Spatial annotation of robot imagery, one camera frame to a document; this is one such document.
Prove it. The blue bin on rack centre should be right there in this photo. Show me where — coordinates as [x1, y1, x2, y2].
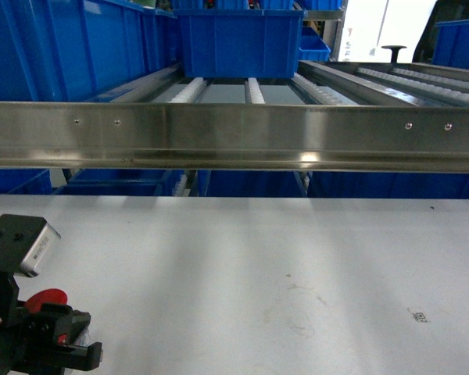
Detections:
[175, 9, 306, 79]

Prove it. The steel roller flow rack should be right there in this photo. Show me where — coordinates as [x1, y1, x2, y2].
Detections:
[0, 61, 469, 173]

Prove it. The blue bin on rack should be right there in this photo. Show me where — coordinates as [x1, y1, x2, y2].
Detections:
[175, 9, 306, 79]
[431, 20, 469, 70]

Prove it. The red mushroom push button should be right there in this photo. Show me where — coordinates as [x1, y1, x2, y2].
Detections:
[23, 288, 68, 313]

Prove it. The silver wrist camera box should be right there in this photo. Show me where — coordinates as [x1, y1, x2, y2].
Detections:
[0, 214, 61, 277]

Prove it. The large blue bin far left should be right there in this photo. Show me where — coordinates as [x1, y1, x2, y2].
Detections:
[0, 1, 181, 102]

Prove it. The blue bin on rack right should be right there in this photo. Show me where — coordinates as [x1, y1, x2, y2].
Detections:
[431, 20, 469, 70]

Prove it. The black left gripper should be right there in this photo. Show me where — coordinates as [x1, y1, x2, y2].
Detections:
[0, 272, 102, 374]

